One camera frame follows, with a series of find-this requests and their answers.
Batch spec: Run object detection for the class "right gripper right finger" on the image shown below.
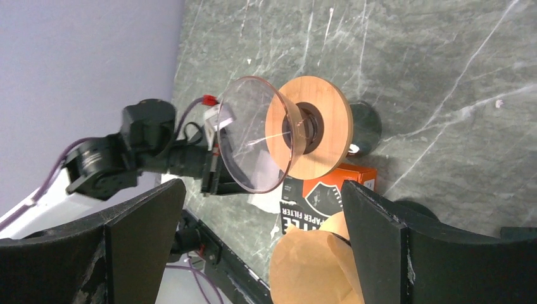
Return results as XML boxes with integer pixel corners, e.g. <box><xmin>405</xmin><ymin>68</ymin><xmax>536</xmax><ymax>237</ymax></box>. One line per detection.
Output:
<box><xmin>341</xmin><ymin>180</ymin><xmax>536</xmax><ymax>303</ymax></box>

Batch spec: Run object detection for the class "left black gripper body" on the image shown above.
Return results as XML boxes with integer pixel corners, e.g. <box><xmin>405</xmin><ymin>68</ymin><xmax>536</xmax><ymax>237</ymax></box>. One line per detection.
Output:
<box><xmin>63</xmin><ymin>99</ymin><xmax>246</xmax><ymax>201</ymax></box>

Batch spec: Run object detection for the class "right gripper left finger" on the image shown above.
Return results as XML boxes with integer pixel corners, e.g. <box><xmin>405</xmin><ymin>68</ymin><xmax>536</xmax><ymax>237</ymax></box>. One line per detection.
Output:
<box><xmin>1</xmin><ymin>179</ymin><xmax>186</xmax><ymax>303</ymax></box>

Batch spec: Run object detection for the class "brown paper coffee filter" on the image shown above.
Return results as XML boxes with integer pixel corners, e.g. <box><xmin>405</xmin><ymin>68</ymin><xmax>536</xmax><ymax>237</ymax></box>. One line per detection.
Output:
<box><xmin>269</xmin><ymin>226</ymin><xmax>365</xmax><ymax>304</ymax></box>

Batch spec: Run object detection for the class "clear plastic filter bag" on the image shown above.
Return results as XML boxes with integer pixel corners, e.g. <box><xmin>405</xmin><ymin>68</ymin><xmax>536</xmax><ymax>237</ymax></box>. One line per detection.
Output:
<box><xmin>217</xmin><ymin>76</ymin><xmax>308</xmax><ymax>193</ymax></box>

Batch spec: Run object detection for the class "white paper coffee filter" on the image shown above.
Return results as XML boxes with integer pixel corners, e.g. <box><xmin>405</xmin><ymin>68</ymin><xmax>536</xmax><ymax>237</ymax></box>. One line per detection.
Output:
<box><xmin>248</xmin><ymin>151</ymin><xmax>282</xmax><ymax>214</ymax></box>

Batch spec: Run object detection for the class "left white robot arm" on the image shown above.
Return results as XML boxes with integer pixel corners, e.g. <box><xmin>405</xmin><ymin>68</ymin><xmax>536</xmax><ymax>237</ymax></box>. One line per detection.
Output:
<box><xmin>1</xmin><ymin>95</ymin><xmax>243</xmax><ymax>239</ymax></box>

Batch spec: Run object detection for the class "orange coffee filter box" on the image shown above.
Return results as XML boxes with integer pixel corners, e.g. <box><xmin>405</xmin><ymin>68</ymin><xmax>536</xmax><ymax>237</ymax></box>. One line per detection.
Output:
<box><xmin>280</xmin><ymin>163</ymin><xmax>377</xmax><ymax>234</ymax></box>

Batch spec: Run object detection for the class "black server base cup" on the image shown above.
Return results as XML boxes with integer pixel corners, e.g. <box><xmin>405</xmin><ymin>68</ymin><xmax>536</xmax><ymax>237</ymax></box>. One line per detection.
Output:
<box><xmin>395</xmin><ymin>199</ymin><xmax>439</xmax><ymax>222</ymax></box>

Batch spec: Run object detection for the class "right black flat box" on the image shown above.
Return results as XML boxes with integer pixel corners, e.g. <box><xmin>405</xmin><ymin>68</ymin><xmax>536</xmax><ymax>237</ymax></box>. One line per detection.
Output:
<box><xmin>500</xmin><ymin>227</ymin><xmax>537</xmax><ymax>241</ymax></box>

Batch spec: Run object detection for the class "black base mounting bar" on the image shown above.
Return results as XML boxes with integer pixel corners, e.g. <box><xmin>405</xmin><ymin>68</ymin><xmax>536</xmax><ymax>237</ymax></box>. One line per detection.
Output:
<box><xmin>168</xmin><ymin>209</ymin><xmax>272</xmax><ymax>303</ymax></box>

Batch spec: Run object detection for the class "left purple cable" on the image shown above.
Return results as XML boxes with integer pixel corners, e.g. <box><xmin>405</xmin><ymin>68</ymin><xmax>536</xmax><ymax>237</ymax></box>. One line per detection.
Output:
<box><xmin>0</xmin><ymin>95</ymin><xmax>219</xmax><ymax>232</ymax></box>

